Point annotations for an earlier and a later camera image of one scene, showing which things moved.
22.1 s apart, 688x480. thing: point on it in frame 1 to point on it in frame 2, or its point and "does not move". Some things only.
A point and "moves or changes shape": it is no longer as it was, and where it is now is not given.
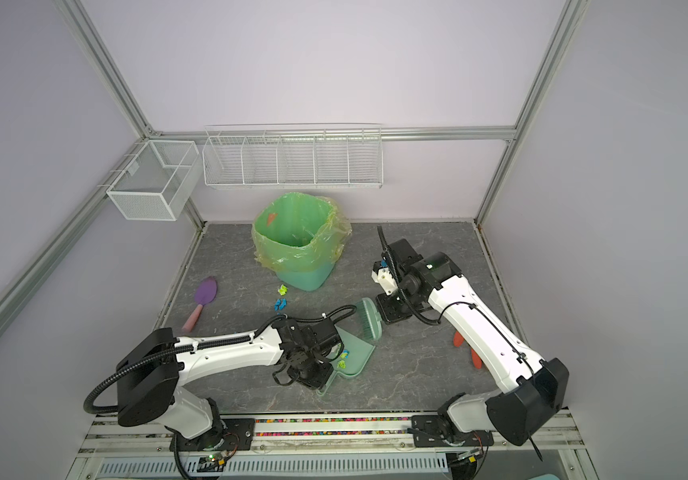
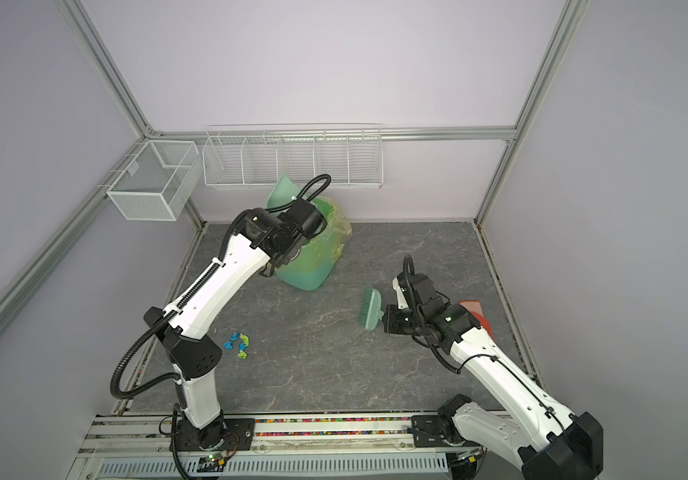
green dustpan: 353,362 to 282,191
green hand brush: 369,318 moves or changes shape
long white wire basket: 293,156 does not move
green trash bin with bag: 301,237 does not move
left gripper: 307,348 to 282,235
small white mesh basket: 156,182 does not move
